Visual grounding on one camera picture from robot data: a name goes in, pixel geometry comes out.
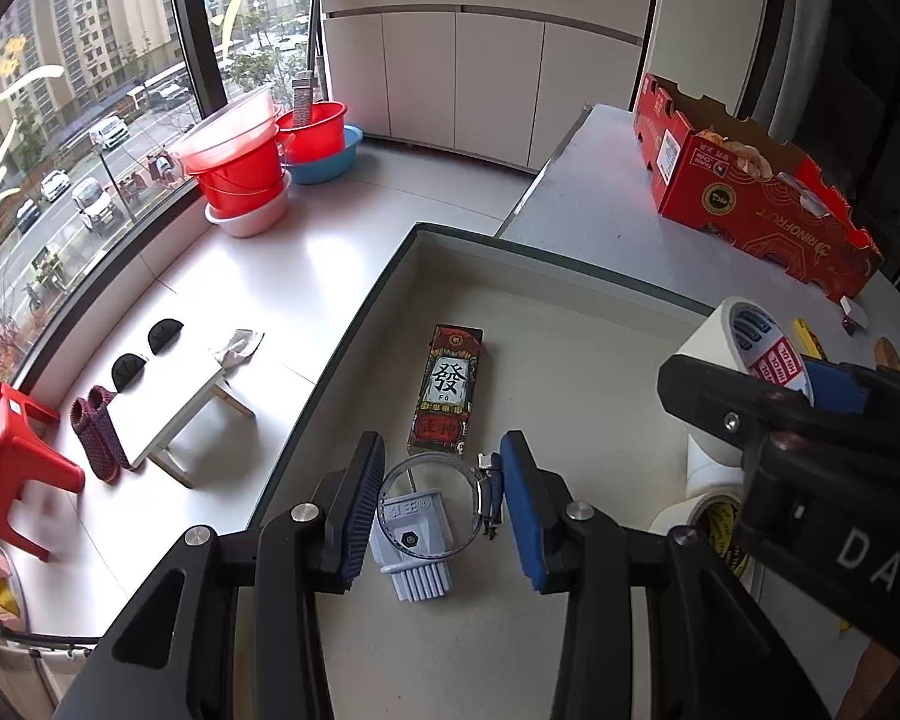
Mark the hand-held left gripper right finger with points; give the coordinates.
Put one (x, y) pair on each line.
(521, 517)

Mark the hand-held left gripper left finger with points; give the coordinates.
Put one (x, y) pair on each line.
(364, 514)

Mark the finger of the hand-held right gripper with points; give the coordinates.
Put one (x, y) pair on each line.
(720, 397)
(832, 388)

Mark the grey plug adapter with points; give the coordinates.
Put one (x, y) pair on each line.
(409, 540)

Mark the tape roll red blue print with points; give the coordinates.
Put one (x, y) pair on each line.
(709, 337)

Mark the large white bottle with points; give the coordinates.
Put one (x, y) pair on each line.
(712, 465)

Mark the red black printed box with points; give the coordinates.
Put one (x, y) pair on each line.
(450, 382)

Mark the small yellow utility knife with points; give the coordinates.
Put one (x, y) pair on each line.
(810, 337)

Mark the red cardboard box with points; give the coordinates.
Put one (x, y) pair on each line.
(757, 195)

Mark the crumpled grey cloth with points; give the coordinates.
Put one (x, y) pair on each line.
(236, 345)

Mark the low white stool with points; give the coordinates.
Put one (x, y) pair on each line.
(172, 412)

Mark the white felt table cover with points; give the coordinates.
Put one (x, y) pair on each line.
(592, 195)

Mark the black half-round pad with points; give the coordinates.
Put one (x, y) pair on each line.
(129, 373)
(166, 335)

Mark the white basin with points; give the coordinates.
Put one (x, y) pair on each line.
(251, 219)

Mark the blue basin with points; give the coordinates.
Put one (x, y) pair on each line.
(337, 163)

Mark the red bucket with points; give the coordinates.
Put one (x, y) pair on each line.
(236, 184)

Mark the red plastic stool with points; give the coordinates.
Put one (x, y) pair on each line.
(7, 457)

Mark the red basin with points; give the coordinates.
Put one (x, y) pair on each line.
(319, 135)

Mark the beige cloth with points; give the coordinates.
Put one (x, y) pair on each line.
(15, 682)

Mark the white balcony cabinet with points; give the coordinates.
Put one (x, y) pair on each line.
(495, 67)

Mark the pink translucent bucket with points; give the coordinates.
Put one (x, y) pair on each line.
(225, 131)

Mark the mop with metal pole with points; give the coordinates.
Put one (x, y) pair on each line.
(304, 97)

